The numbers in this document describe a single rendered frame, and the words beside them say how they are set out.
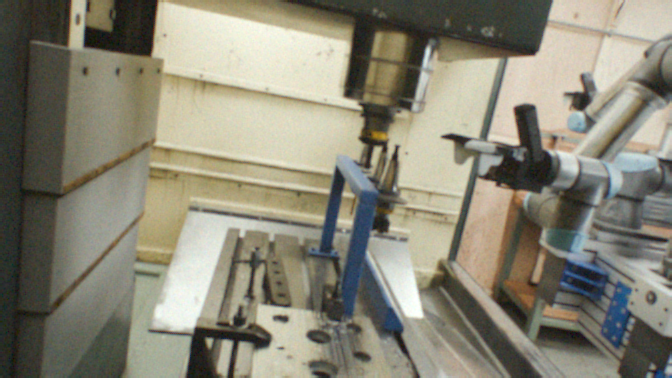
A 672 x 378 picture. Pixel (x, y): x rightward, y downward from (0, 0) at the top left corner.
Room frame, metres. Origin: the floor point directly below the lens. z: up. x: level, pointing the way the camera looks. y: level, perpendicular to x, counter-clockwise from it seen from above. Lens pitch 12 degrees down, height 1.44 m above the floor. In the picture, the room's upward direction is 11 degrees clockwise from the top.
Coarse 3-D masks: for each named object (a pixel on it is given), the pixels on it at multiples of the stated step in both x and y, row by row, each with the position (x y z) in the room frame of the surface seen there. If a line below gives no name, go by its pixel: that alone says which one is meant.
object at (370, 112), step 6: (366, 108) 0.86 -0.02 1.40; (372, 108) 0.85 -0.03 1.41; (378, 108) 0.85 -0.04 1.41; (384, 108) 0.85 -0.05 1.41; (360, 114) 0.87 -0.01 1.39; (366, 114) 0.86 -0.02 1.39; (372, 114) 0.85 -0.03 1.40; (378, 114) 0.85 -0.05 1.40; (384, 114) 0.85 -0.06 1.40; (390, 114) 0.85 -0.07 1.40; (378, 120) 0.85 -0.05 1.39; (384, 120) 0.85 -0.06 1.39; (390, 120) 0.86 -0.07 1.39
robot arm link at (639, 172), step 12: (624, 156) 1.60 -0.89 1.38; (636, 156) 1.59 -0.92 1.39; (648, 156) 1.61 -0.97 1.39; (624, 168) 1.58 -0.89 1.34; (636, 168) 1.56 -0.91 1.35; (648, 168) 1.55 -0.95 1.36; (660, 168) 1.59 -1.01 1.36; (624, 180) 1.57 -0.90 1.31; (636, 180) 1.55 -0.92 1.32; (648, 180) 1.56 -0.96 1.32; (660, 180) 1.58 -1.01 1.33; (624, 192) 1.56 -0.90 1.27; (636, 192) 1.55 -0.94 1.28; (648, 192) 1.59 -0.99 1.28
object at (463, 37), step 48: (192, 0) 0.95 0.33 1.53; (240, 0) 0.81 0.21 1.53; (288, 0) 0.73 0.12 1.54; (336, 0) 0.73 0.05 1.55; (384, 0) 0.75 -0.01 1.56; (432, 0) 0.76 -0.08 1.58; (480, 0) 0.77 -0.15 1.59; (528, 0) 0.78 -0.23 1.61; (480, 48) 0.82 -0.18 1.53; (528, 48) 0.79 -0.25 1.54
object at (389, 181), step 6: (390, 162) 1.09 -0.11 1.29; (396, 162) 1.09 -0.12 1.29; (390, 168) 1.08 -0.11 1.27; (396, 168) 1.09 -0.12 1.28; (384, 174) 1.09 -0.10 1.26; (390, 174) 1.08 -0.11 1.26; (396, 174) 1.08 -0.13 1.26; (384, 180) 1.08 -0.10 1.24; (390, 180) 1.08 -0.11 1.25; (396, 180) 1.08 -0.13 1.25; (384, 186) 1.08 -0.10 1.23; (390, 186) 1.08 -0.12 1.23; (396, 186) 1.09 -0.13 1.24
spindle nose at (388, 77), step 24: (360, 48) 0.82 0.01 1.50; (384, 48) 0.80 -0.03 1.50; (408, 48) 0.80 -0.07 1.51; (432, 48) 0.83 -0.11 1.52; (360, 72) 0.81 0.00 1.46; (384, 72) 0.80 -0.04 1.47; (408, 72) 0.80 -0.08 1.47; (432, 72) 0.85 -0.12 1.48; (360, 96) 0.81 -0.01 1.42; (384, 96) 0.80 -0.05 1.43; (408, 96) 0.81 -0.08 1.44
